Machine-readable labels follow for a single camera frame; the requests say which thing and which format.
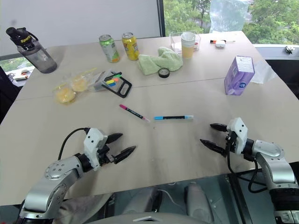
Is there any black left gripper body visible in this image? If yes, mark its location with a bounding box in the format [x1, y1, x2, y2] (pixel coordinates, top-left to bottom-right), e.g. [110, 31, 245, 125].
[98, 143, 117, 167]

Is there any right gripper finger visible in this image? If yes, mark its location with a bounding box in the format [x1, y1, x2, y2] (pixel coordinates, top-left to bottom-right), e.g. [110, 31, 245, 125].
[209, 123, 228, 133]
[199, 139, 228, 157]

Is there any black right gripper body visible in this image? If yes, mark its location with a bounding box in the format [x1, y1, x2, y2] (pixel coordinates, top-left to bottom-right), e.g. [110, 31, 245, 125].
[225, 131, 237, 157]

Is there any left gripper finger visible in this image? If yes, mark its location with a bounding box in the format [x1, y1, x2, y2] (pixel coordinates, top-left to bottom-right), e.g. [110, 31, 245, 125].
[107, 133, 124, 144]
[114, 146, 137, 164]

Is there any pink marker pen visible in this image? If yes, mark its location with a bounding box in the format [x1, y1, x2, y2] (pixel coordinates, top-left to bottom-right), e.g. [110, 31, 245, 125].
[119, 104, 151, 123]

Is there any blue marker pen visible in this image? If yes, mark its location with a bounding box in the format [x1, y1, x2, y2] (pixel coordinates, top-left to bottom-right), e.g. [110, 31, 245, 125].
[153, 114, 194, 121]

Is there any grey rounded robot leg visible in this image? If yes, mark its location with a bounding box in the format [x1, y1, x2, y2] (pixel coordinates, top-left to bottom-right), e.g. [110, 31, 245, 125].
[120, 185, 160, 217]
[184, 182, 214, 224]

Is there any purple tissue pack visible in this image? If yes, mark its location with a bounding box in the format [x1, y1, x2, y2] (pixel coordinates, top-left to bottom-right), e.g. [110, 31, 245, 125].
[224, 55, 256, 96]

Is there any bagged yellow cake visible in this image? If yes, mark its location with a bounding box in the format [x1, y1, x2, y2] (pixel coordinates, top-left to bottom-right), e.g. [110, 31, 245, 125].
[69, 67, 98, 92]
[53, 86, 78, 105]

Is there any grey robot chest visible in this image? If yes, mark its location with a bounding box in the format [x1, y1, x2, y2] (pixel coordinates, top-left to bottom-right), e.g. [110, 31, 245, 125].
[87, 211, 212, 224]

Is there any clear plastic wrapper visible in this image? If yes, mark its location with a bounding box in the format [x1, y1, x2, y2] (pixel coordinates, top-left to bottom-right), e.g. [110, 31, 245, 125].
[250, 58, 278, 85]

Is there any black tape roll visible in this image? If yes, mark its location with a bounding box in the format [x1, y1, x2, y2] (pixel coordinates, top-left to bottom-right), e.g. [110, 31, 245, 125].
[157, 67, 171, 78]

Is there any light green towel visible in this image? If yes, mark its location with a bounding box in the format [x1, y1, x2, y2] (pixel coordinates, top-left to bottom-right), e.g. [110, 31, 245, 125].
[137, 46, 184, 76]

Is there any white and yellow paper cup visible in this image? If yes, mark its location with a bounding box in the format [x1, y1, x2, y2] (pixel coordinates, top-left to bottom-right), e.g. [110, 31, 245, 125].
[180, 32, 197, 59]

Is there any small white device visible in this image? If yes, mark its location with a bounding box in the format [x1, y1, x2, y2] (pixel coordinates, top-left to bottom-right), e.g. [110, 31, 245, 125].
[209, 39, 236, 44]

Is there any green drink can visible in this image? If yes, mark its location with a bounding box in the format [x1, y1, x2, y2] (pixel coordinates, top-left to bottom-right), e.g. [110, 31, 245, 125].
[98, 34, 121, 63]

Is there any yellow drink can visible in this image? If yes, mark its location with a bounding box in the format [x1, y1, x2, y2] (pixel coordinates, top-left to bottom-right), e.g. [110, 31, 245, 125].
[121, 32, 140, 62]

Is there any clear plastic container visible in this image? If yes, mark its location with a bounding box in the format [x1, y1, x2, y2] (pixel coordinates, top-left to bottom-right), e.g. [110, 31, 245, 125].
[169, 30, 202, 55]

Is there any translucent plastic bag on window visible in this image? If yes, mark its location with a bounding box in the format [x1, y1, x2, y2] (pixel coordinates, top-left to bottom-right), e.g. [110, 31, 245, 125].
[208, 0, 249, 34]

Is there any dark smoky sports water bottle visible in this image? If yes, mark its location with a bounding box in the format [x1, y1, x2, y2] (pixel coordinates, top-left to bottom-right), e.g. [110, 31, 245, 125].
[5, 26, 58, 74]

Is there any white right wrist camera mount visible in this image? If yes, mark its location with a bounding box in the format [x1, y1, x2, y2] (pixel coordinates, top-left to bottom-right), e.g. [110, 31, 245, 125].
[226, 117, 249, 155]

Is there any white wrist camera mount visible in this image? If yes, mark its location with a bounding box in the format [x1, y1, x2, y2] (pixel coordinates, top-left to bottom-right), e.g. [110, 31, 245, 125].
[83, 127, 108, 172]
[226, 117, 249, 155]

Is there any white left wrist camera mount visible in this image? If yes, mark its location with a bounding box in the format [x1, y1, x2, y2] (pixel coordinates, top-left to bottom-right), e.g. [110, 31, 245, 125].
[83, 127, 108, 172]

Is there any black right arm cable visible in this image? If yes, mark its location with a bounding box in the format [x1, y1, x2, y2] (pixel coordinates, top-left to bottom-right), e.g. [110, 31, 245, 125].
[226, 153, 267, 193]

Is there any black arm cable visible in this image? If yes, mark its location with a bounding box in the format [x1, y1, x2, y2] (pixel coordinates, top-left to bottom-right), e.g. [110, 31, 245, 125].
[57, 127, 91, 161]
[226, 153, 267, 193]

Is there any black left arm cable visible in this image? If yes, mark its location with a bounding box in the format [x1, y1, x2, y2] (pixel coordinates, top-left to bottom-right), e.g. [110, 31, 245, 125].
[57, 127, 91, 161]

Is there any black marker holder with highlighters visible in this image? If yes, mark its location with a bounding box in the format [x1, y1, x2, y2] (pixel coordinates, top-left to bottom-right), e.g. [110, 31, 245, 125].
[88, 70, 133, 98]

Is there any thin white cable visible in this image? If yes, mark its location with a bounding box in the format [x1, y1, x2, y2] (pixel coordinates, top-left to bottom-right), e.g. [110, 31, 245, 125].
[156, 188, 186, 213]

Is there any dark window frame post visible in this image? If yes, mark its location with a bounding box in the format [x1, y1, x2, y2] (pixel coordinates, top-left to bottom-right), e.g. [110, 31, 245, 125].
[156, 0, 167, 38]

